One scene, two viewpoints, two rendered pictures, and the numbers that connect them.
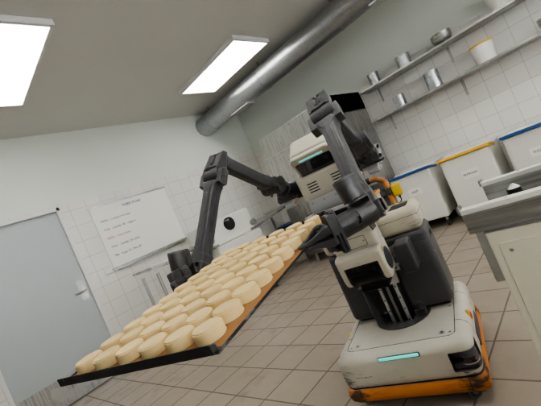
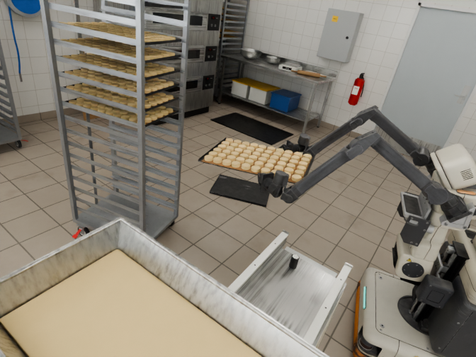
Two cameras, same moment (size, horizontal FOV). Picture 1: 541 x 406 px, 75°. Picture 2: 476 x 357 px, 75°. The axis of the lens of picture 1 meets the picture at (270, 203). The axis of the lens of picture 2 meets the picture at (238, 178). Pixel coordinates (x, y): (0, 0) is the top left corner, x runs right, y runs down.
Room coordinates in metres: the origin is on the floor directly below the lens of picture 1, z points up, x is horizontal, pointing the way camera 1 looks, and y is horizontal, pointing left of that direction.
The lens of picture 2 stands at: (0.37, -1.44, 1.76)
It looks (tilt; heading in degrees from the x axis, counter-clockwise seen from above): 30 degrees down; 78
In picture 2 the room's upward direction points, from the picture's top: 9 degrees clockwise
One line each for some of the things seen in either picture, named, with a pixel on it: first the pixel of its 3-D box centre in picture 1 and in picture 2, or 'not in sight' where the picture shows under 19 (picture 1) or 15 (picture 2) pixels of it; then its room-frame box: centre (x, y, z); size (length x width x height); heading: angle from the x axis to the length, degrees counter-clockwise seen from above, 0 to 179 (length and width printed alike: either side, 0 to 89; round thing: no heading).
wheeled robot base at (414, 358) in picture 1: (412, 336); (414, 327); (1.86, -0.40, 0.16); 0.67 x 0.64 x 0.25; 151
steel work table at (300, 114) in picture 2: not in sight; (272, 88); (1.87, 4.00, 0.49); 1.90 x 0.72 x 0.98; 136
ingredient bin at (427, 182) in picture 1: (426, 196); not in sight; (4.53, -1.86, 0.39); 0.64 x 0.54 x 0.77; 139
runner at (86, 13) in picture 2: not in sight; (93, 14); (-0.12, 0.47, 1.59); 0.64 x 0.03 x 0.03; 151
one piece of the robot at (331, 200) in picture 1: (337, 215); (415, 214); (1.60, -0.26, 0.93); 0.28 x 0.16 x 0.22; 61
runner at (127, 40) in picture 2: not in sight; (95, 32); (-0.12, 0.47, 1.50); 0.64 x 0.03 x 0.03; 151
